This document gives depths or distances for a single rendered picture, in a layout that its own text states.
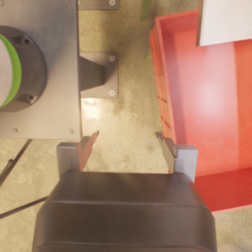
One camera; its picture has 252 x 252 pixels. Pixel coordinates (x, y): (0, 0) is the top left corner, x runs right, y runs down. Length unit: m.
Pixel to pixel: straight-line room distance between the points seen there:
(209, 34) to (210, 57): 0.31
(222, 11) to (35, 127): 0.43
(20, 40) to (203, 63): 0.60
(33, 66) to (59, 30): 0.08
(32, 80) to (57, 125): 0.09
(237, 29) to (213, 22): 0.06
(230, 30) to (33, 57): 0.40
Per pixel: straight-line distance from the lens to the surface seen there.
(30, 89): 0.34
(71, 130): 0.36
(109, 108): 1.28
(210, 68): 0.77
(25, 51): 0.34
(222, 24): 0.47
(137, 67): 1.26
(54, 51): 0.36
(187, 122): 0.77
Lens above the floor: 1.25
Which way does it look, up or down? 75 degrees down
